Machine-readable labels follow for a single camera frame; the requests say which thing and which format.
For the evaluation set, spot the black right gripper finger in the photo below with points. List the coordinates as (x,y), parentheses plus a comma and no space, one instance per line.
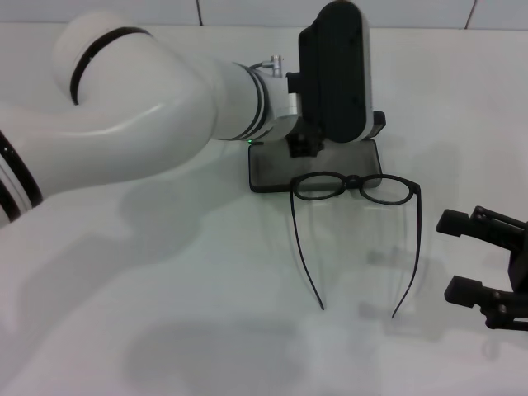
(464,290)
(453,222)

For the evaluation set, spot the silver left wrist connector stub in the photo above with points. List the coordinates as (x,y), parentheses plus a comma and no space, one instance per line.
(277,65)

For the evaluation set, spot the black glasses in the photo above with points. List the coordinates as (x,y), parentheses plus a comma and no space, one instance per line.
(354,180)

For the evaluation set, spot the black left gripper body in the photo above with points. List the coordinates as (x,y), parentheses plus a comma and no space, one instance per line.
(303,142)

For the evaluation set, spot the black glasses case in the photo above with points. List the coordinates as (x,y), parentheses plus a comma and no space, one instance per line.
(268,169)

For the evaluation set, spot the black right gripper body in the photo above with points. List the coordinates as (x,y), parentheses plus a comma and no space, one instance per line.
(520,268)

